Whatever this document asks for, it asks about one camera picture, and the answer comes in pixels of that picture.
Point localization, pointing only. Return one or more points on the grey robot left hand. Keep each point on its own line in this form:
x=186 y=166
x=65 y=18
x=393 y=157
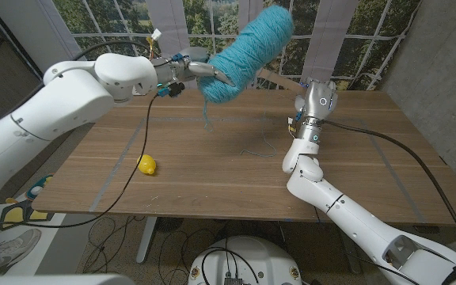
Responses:
x=188 y=67

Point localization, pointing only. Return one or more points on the dark round floor object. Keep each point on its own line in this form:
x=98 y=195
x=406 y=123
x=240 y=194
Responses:
x=170 y=224

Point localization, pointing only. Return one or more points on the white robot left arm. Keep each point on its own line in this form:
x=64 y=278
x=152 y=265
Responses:
x=54 y=115

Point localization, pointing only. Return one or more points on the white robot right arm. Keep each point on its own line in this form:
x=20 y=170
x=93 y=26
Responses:
x=370 y=229

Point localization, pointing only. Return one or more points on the teal yarn skein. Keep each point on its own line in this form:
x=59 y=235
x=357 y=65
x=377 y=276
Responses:
x=248 y=55

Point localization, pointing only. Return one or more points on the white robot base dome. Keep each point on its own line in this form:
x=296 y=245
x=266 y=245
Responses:
x=248 y=261

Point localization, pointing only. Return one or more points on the colourful printed floor mat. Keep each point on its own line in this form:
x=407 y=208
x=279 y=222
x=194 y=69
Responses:
x=10 y=233

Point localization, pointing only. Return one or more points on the wooden clip hanger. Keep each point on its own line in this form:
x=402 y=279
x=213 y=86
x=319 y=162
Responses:
x=281 y=80

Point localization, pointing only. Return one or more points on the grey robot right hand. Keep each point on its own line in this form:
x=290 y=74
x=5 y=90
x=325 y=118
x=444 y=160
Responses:
x=319 y=101

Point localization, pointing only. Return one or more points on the printed window forest backdrop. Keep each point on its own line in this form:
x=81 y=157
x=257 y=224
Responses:
x=350 y=39

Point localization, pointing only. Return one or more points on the yellow toy lemon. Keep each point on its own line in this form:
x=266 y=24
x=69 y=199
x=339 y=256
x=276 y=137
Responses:
x=147 y=164

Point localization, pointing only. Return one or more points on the grey table leg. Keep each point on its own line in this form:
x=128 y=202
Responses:
x=147 y=237

